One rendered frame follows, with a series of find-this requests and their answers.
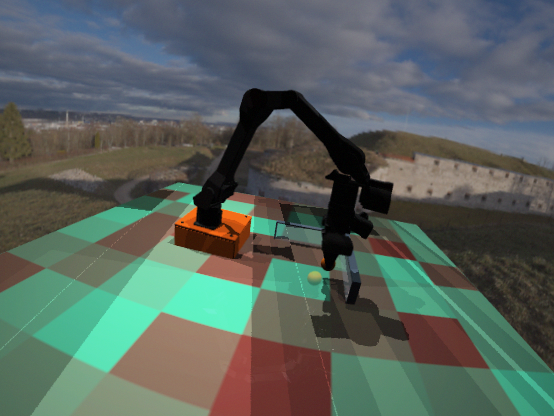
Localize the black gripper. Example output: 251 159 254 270
321 201 355 269

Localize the translucent yellow ball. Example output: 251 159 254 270
307 271 322 285

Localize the orange ball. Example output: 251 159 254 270
321 258 335 271

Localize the clear l-shaped low wall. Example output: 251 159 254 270
275 223 352 301

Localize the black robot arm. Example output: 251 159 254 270
193 88 394 239

